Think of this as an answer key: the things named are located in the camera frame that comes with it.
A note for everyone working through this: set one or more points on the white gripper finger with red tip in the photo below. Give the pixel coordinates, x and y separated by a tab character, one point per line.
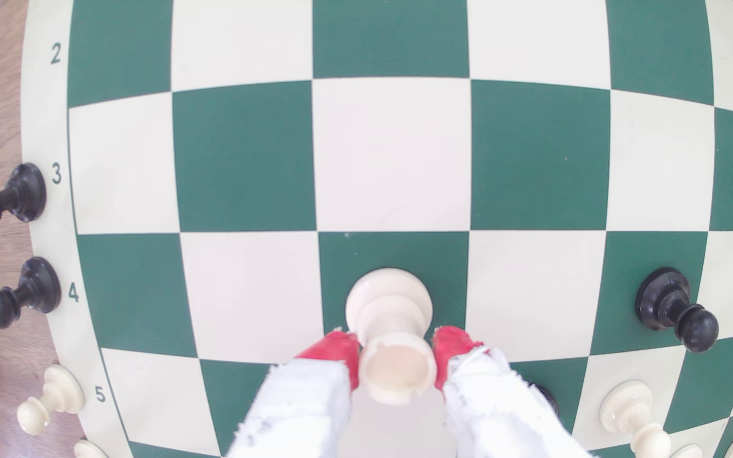
500	407
303	407

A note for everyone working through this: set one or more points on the white chess pawn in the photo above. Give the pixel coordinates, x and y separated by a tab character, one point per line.
392	311
88	450
624	407
61	389

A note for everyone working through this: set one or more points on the black chess pawn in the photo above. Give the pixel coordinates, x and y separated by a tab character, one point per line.
24	194
39	289
659	299

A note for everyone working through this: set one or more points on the green and cream chess mat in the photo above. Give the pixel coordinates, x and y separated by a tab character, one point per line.
392	152

